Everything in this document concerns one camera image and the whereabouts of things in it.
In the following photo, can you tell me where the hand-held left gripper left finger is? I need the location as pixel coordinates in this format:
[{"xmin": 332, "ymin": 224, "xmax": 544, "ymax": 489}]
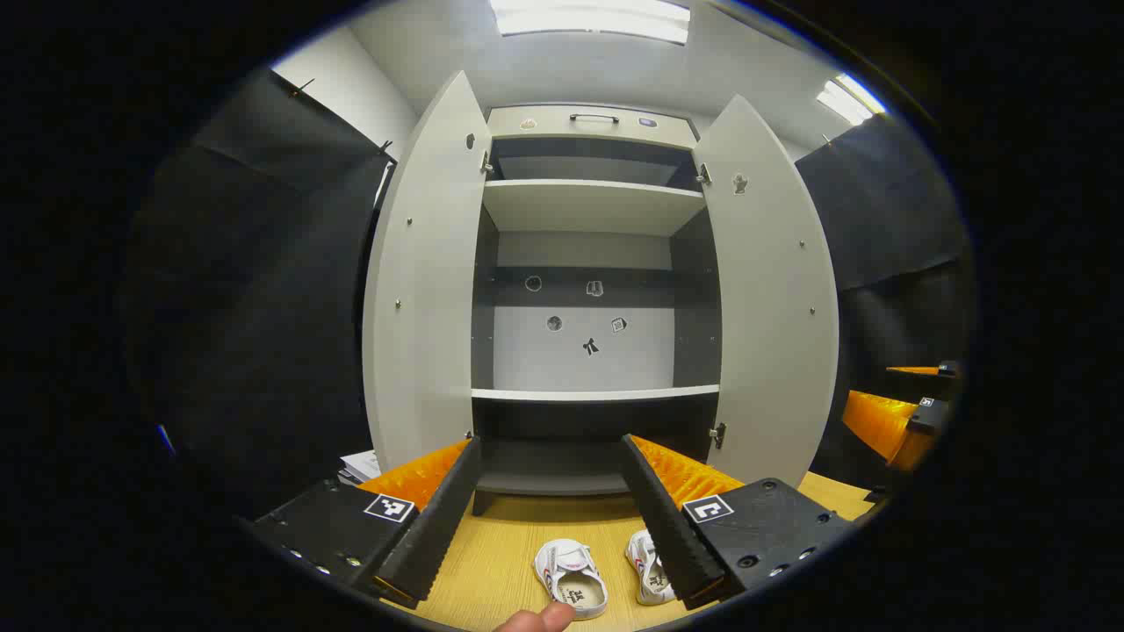
[{"xmin": 250, "ymin": 436, "xmax": 484, "ymax": 611}]

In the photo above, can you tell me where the white canvas shoe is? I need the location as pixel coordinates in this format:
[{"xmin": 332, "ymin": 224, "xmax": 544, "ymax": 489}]
[
  {"xmin": 533, "ymin": 539, "xmax": 609, "ymax": 621},
  {"xmin": 625, "ymin": 528, "xmax": 677, "ymax": 607}
]

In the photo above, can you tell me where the black backdrop cloth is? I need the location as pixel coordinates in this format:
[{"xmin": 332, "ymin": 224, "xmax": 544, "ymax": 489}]
[
  {"xmin": 795, "ymin": 114, "xmax": 971, "ymax": 492},
  {"xmin": 123, "ymin": 68, "xmax": 396, "ymax": 519}
]

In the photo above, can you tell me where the ceiling light panel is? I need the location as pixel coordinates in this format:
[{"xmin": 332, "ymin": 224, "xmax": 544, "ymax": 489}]
[
  {"xmin": 815, "ymin": 73, "xmax": 888, "ymax": 126},
  {"xmin": 489, "ymin": 0, "xmax": 692, "ymax": 45}
]

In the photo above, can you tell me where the white shoe cabinet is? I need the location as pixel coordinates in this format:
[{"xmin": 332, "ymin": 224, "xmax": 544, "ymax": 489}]
[{"xmin": 362, "ymin": 70, "xmax": 839, "ymax": 519}]

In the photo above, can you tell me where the white cabinet door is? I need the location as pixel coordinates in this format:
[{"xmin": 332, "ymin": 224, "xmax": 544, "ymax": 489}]
[
  {"xmin": 362, "ymin": 70, "xmax": 493, "ymax": 475},
  {"xmin": 692, "ymin": 95, "xmax": 839, "ymax": 488}
]

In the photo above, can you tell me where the stack of white papers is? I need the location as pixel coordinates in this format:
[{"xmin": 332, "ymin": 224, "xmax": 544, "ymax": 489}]
[{"xmin": 338, "ymin": 449, "xmax": 385, "ymax": 485}]

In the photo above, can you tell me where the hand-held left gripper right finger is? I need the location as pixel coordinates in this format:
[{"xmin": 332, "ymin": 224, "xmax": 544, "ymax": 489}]
[{"xmin": 620, "ymin": 434, "xmax": 854, "ymax": 611}]

